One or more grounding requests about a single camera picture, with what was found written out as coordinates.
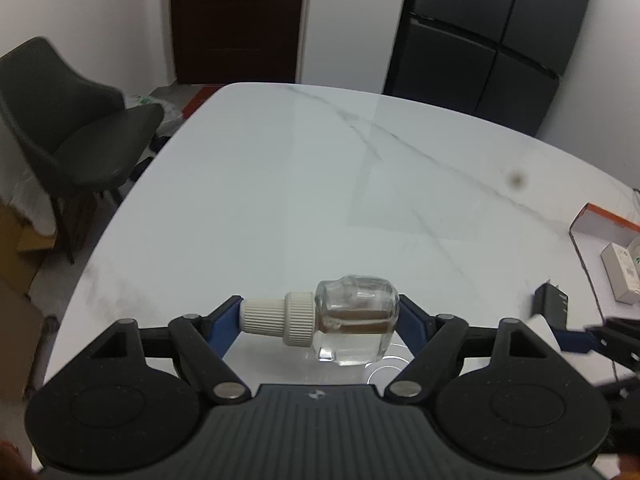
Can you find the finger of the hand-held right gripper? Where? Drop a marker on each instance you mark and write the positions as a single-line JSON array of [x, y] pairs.
[[620, 385], [580, 341]]

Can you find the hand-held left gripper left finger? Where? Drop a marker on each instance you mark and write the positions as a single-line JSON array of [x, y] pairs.
[[225, 325]]

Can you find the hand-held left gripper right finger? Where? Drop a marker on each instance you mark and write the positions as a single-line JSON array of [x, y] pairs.
[[415, 322]]

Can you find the glass bottle with white cap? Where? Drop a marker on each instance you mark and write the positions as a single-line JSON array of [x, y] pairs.
[[350, 320]]

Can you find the white carton box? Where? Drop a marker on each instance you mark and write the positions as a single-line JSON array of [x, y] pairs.
[[622, 272]]

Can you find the orange-rimmed white box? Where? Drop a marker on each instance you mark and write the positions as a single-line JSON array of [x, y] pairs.
[[595, 240]]

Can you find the brown cardboard box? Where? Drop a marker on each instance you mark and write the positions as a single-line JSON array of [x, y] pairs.
[[15, 320]]

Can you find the red floor mat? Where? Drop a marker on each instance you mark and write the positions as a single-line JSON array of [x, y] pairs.
[[200, 102]]

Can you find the white plastic bag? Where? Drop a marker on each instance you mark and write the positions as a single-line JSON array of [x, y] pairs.
[[160, 110]]

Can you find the white cloth bundle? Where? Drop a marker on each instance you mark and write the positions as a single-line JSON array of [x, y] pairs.
[[25, 200]]

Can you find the dark grey chair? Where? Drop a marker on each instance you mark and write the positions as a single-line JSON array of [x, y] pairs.
[[75, 120]]

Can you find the black refrigerator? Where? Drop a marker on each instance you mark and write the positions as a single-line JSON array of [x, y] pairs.
[[490, 35]]

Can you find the dark brown door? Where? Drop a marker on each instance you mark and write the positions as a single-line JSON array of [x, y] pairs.
[[235, 20]]

